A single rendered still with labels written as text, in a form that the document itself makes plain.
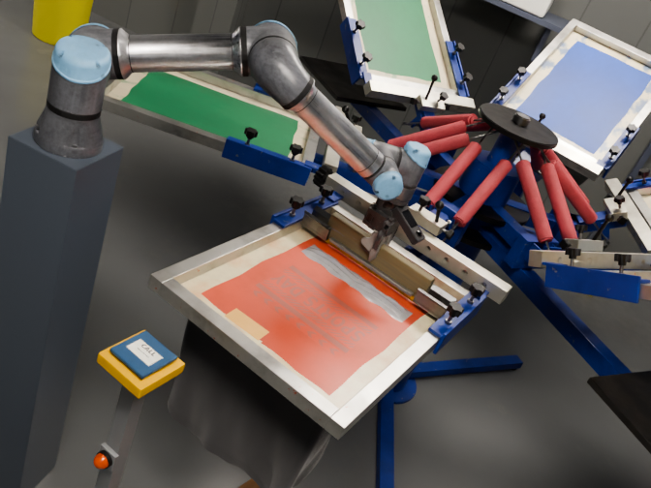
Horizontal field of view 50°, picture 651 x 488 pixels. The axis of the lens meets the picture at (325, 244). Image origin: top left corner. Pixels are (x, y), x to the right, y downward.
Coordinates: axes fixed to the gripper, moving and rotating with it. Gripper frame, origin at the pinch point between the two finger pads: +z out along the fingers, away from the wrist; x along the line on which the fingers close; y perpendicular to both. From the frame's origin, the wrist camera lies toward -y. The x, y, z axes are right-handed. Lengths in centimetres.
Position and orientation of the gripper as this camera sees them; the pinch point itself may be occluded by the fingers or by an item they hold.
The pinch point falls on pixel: (377, 256)
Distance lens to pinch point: 202.2
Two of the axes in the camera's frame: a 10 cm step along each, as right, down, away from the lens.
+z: -3.3, 8.0, 5.0
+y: -7.7, -5.4, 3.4
